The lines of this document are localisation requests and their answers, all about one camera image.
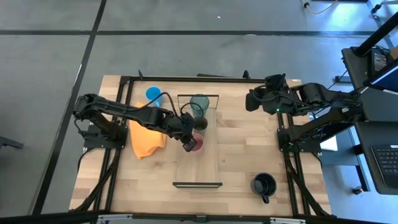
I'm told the teal translucent tumbler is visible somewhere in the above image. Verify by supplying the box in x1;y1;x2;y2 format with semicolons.
189;93;210;121

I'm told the blue plastic cup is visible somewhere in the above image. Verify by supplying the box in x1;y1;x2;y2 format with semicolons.
145;86;164;108

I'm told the black table frame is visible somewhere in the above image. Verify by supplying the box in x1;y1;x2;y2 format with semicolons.
70;70;332;218

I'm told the wooden tray rack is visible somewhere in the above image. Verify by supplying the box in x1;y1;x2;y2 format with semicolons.
172;95;223;189

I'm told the black slanted pole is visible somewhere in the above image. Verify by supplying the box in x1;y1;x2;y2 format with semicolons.
354;12;398;57

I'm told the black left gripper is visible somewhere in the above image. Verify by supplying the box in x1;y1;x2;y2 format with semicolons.
169;112;198;153

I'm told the black keyboard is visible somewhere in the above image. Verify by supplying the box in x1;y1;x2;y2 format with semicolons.
371;144;398;189

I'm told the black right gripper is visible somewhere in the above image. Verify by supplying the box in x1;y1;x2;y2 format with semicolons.
246;88;280;114

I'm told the silver metal bracket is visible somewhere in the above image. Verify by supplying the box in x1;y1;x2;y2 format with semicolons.
269;217;307;224
97;213;134;224

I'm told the orange cloth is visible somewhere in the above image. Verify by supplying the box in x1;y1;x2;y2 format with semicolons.
129;102;168;160

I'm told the black crossbar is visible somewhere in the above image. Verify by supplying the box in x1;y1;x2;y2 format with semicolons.
0;210;398;224

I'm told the white paper sheet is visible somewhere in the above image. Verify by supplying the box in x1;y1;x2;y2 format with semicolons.
320;135;338;152

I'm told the black enamel mug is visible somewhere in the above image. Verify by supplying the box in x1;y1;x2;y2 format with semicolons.
250;172;277;205

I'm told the black chair leg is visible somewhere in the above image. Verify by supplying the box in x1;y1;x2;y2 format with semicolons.
0;136;25;151

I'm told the black electronic box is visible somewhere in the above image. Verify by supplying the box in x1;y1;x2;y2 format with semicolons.
368;47;393;79

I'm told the pink ribbed cup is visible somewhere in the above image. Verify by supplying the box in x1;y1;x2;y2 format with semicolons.
190;133;205;153

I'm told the yellow cable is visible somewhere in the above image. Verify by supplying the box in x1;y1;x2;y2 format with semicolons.
300;0;339;15

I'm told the laptop with blue screen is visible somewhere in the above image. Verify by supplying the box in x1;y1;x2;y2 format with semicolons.
363;60;398;93

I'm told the grey desk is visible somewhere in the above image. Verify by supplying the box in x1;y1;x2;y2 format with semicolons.
341;45;398;195

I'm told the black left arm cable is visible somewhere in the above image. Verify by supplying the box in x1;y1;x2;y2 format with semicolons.
136;91;206;125

